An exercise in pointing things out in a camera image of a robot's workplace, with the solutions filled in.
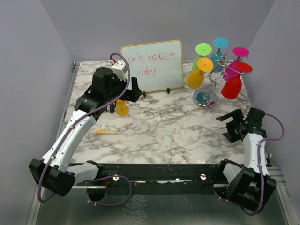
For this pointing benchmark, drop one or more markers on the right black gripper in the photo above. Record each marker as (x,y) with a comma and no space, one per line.
(231,135)

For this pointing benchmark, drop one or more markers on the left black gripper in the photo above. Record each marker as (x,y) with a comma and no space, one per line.
(133,94)

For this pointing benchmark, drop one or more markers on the yellow wine glass front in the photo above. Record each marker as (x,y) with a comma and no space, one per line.
(121,108)

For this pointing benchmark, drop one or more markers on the yellow wine glass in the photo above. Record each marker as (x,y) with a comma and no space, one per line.
(196,77)
(121,108)

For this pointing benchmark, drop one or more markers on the red wine glass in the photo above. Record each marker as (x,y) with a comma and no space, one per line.
(233,85)

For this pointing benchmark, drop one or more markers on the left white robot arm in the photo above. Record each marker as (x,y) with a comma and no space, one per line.
(52,171)

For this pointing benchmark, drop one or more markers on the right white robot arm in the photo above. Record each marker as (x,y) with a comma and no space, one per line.
(249,185)

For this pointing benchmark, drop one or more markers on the chrome wine glass rack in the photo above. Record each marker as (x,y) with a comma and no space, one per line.
(206,97)

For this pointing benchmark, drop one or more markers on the pink wine glass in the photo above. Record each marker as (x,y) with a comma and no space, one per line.
(237,56)

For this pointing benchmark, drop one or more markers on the yellow wine glass left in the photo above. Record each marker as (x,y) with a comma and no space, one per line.
(196,77)

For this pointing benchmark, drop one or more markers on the blue wine glass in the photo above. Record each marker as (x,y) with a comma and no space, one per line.
(216,57)

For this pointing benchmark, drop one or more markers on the green wine glass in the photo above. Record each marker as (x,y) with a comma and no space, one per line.
(202,49)

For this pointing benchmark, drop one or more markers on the yellow framed whiteboard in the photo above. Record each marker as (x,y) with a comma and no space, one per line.
(157,66)

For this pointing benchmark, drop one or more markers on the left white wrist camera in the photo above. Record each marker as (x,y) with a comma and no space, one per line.
(120,69)

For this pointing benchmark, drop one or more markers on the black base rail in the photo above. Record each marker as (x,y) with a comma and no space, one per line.
(158,179)

